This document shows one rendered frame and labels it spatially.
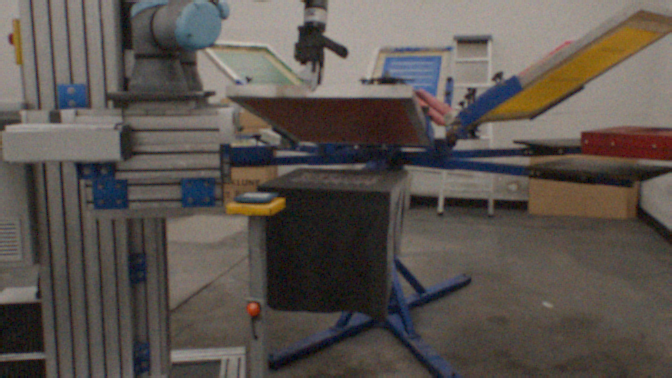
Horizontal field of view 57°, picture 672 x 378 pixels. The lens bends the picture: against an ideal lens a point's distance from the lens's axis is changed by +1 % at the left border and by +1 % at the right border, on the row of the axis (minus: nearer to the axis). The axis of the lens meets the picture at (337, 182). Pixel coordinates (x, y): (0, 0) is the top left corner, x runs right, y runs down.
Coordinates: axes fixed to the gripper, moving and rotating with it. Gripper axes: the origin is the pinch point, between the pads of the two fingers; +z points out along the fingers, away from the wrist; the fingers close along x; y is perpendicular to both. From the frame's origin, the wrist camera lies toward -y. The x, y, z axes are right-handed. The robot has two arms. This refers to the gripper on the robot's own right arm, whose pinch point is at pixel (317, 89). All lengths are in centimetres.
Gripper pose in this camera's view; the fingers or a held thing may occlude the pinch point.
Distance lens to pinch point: 190.4
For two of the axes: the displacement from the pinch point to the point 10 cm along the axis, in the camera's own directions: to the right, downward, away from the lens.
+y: -9.7, -0.4, 2.2
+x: -2.2, -1.2, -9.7
